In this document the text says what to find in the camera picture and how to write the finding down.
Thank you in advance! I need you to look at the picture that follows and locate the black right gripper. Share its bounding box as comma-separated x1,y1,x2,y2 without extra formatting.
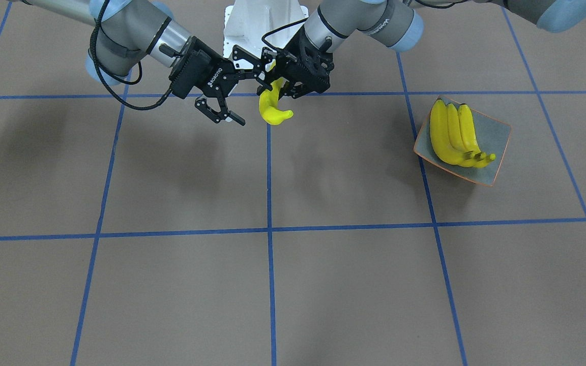
168,37,273,127

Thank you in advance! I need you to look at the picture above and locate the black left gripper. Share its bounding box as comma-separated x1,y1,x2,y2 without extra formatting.
254,28,334,100

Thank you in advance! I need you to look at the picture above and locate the yellow banana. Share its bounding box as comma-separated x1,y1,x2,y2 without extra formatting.
258,77,295,126
429,98,474,166
447,104,476,167
458,104,496,168

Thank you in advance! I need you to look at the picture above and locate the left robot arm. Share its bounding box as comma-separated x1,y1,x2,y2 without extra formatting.
257,1,586,98

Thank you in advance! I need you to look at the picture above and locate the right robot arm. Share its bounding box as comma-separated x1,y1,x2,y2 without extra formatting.
28,1,267,125

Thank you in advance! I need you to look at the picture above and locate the grey square plate orange rim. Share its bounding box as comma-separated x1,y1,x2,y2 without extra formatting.
413,96,512,186

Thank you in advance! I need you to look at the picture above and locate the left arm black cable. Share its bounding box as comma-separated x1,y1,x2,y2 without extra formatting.
261,18,309,62

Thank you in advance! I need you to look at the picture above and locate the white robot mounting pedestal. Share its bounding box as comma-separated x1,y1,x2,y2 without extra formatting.
223,1,309,59

